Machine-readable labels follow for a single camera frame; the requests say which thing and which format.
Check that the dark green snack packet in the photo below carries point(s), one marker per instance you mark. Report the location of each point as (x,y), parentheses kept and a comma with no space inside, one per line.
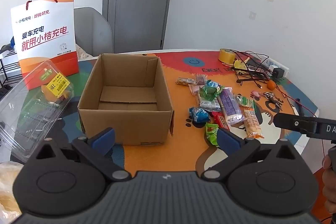
(210,91)

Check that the dark red snack packet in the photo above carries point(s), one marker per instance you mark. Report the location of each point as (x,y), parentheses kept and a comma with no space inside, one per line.
(201,79)

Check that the colourful printed table mat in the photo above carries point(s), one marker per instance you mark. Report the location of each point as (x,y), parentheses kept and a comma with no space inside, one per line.
(181,113)

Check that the black charger plug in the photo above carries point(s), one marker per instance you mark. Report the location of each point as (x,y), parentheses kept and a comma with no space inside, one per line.
(278,72)

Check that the white power strip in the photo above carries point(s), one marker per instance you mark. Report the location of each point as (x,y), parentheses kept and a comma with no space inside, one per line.
(270,63)

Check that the dotted beige cushion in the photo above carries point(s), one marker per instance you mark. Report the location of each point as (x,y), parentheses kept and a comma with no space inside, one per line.
(82,52)

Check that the bunch of keys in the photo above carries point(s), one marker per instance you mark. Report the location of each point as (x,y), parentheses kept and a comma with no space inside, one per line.
(273,100)

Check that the blue snack packet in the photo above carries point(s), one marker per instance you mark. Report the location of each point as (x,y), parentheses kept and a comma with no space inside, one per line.
(199,114)

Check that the person's right hand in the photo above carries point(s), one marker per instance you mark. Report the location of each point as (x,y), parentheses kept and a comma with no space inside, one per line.
(330,182)

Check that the brown nut bar packet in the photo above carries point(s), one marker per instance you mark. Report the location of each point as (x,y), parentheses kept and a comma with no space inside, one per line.
(185,81)

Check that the grey chair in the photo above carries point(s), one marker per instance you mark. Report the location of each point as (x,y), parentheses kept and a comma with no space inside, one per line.
(92,29)

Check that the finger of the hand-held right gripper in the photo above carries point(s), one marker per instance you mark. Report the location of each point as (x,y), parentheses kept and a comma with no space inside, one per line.
(291,123)

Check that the white grey snack packet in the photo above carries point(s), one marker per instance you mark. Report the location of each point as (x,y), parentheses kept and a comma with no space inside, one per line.
(208,105)

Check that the long purple snack packet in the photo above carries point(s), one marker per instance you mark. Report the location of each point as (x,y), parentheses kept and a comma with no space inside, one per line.
(230,106)

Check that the grey door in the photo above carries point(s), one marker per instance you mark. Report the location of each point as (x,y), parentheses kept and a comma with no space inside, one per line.
(141,8)

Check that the small orange fruit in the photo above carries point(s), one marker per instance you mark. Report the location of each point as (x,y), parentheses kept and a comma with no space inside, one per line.
(271,85)

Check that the pink snack packet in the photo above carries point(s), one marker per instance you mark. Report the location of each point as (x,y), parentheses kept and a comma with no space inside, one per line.
(194,89)

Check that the yellowish plastic bread bag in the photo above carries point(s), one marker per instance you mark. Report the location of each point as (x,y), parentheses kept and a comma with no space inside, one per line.
(9,187)

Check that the bright green snack packet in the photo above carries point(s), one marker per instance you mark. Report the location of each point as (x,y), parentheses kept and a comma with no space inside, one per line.
(211,133)

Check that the yellow toy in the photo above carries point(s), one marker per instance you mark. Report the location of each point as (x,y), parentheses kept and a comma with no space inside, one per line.
(240,64)

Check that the clear plastic clamshell container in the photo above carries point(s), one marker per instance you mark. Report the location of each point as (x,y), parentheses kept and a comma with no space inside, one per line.
(31,113)

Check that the black shoe rack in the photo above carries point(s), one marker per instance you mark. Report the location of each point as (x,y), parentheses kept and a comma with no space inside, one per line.
(8,66)

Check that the white orange paper bag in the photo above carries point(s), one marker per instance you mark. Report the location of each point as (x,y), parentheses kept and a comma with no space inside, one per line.
(44,37)

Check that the orange cracker packet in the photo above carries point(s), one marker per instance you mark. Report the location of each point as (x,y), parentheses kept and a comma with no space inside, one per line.
(252,123)

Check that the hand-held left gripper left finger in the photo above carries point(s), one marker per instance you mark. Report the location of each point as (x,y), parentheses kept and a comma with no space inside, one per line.
(103,140)

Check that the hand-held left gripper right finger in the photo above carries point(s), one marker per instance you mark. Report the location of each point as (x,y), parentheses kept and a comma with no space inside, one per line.
(229,140)

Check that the yellow tape roll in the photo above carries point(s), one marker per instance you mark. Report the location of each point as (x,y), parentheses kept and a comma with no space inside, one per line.
(226,56)

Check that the pink toy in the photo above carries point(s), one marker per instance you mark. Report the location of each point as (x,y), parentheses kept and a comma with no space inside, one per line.
(255,95)

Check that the dark clothes on rack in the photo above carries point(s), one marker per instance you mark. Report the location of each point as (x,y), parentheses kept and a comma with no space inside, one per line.
(8,45)

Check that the brown cardboard box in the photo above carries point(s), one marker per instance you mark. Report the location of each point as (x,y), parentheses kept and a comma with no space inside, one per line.
(126,113)

